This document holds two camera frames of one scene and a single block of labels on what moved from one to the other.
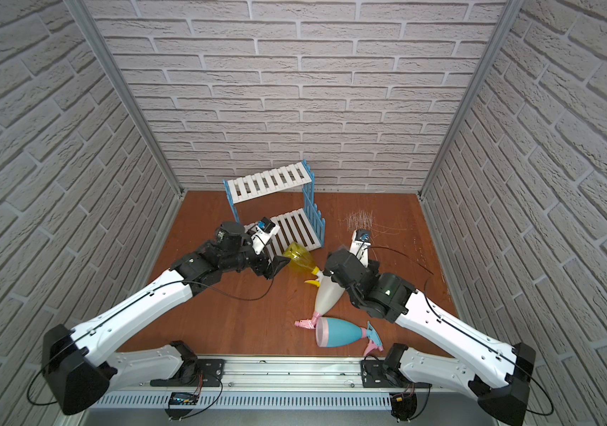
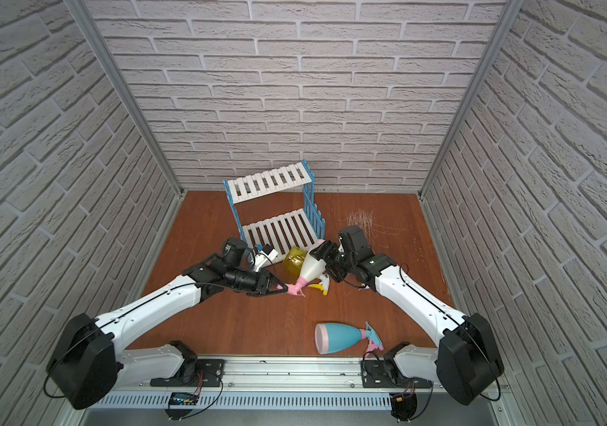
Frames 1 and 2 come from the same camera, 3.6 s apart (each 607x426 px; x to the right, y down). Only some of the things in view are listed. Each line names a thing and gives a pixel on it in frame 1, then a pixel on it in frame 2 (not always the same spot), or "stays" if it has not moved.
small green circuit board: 184,398 stays
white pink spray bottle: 329,292 to 311,269
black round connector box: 403,406 stays
